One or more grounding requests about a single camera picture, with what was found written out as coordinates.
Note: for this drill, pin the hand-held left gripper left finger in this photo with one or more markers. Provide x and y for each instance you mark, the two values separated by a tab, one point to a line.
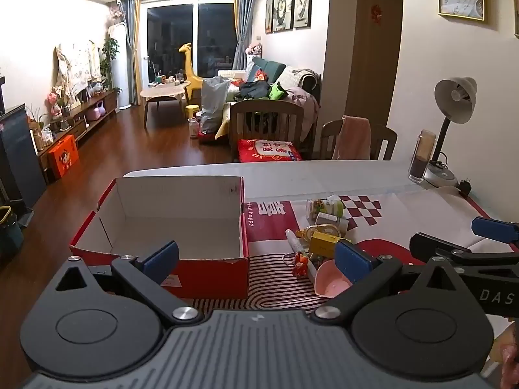
162	257

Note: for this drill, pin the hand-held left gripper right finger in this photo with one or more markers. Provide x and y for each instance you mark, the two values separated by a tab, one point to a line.
352	261

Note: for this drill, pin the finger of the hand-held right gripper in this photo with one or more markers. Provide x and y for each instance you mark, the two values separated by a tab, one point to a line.
429	245
492	229

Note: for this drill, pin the small yellow box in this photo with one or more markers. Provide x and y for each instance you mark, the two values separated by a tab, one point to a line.
322	247

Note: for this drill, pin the yellow clear correction tape dispenser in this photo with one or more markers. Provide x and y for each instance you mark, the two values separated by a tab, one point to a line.
320	231

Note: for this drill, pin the silver-capped white jar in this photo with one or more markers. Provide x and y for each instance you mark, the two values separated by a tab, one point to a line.
330	221

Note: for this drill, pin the red cardboard box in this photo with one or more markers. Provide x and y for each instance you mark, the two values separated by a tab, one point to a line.
211	279

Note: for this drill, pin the white green marker pen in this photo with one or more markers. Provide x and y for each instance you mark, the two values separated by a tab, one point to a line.
296	245

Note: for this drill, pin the clear jar with green lid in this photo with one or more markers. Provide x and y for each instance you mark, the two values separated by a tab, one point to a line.
320	207

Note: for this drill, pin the person's right hand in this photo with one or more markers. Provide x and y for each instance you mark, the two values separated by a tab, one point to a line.
511	356

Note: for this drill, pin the red white printed tablecloth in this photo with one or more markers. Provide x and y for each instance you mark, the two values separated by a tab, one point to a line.
405	219

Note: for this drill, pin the black plug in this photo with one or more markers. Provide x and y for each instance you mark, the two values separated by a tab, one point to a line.
465	186

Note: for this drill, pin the glass tumbler with brown contents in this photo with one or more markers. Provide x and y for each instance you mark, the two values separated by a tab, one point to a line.
421	158

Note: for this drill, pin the pink towel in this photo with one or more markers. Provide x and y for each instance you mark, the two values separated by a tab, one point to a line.
352	137

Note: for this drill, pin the plastic bottle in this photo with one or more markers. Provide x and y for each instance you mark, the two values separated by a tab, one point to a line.
194	127

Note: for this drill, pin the grey desk lamp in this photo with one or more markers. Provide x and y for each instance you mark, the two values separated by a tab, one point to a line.
454	95

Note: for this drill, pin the red printed cushion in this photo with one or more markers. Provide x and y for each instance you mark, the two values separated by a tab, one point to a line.
267	150

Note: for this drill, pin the orange gift box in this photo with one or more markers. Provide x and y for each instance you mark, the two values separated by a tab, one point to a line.
63	156

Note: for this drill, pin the yellow stool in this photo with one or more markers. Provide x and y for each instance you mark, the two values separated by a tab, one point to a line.
191	111

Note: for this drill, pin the teal bin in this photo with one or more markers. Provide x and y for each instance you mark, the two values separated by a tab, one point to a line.
10	235

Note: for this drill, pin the wooden TV cabinet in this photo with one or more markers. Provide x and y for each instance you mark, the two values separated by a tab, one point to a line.
81	123

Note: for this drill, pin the pink bag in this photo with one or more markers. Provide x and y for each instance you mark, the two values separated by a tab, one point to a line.
96	112

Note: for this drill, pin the grey plastic bag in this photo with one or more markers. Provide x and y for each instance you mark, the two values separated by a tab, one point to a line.
213	105

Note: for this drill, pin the pink blanket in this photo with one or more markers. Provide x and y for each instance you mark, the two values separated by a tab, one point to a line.
304	103

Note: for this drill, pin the wooden coffee table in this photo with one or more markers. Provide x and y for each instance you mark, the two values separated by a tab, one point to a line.
164	91

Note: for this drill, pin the dark blue cabinet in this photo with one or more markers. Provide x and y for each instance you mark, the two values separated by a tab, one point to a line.
20	154

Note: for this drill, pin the wooden slat-back chair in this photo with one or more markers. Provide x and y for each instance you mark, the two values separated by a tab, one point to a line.
263	109

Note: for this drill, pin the yellow giraffe toy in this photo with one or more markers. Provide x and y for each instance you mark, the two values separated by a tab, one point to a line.
190	77

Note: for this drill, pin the green garment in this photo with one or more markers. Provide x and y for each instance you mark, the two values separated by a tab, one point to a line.
277	91

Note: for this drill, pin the dark garment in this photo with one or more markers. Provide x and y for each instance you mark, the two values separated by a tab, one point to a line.
251	90

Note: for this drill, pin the wooden door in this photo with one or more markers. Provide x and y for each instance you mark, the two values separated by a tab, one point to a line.
373	56

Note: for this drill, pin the white tower air conditioner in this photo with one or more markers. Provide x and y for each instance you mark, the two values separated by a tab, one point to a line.
120	65

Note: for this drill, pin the green white sofa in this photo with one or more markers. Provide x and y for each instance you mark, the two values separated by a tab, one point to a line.
267	69

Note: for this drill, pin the white hanging cloth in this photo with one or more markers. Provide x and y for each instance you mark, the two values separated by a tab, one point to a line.
77	65

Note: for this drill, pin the green potted plant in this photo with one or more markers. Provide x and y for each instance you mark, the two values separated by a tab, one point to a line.
110	48

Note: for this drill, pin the glass sliding door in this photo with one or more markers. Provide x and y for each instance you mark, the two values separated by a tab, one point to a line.
170	40

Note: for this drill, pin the grey yellow curtain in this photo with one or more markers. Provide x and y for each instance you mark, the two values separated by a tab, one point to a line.
131	40
243	24

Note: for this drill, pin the pink plush toy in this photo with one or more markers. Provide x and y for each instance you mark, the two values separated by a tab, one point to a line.
254	50

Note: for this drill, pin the red door decoration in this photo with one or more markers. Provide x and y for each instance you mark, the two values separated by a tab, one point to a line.
377	14

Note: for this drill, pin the black framed picture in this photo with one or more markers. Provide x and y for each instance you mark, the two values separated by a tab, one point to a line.
269	16
283	8
303	0

